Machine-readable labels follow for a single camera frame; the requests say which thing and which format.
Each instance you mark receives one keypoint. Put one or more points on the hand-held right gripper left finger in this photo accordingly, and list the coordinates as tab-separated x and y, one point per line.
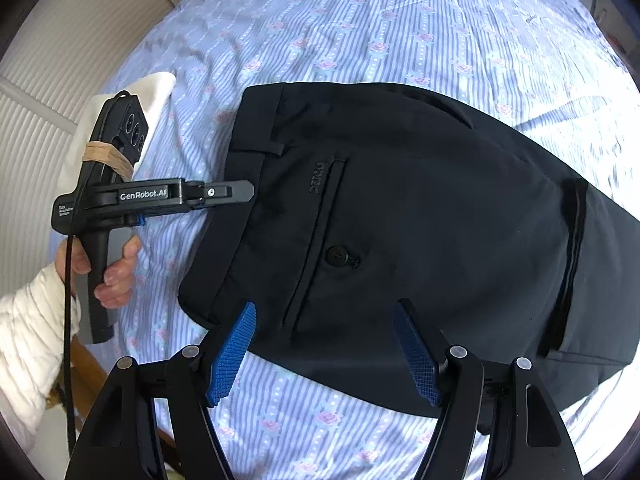
230	355

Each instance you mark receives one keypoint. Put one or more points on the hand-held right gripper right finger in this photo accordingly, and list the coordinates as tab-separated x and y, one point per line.
420	355

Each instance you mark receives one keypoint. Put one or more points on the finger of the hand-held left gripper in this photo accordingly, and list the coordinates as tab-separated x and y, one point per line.
140	220
225	191

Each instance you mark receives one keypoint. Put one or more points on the black pants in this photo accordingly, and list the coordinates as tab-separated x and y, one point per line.
425	235

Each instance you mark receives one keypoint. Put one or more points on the person's left forearm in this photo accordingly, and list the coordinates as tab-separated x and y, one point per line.
30	350

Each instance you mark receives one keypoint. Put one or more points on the person's left hand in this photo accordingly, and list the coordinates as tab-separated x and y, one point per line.
120	275

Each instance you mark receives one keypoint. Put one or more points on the tan rubber band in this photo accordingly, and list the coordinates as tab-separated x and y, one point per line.
107	152

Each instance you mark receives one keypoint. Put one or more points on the cream louvered wardrobe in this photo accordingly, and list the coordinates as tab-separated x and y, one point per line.
35	135

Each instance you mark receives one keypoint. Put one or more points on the beige folded cloth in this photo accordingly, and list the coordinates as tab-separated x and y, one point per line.
155	95

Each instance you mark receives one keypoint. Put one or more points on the bed with blue striped sheet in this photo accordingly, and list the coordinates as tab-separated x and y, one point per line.
375	25

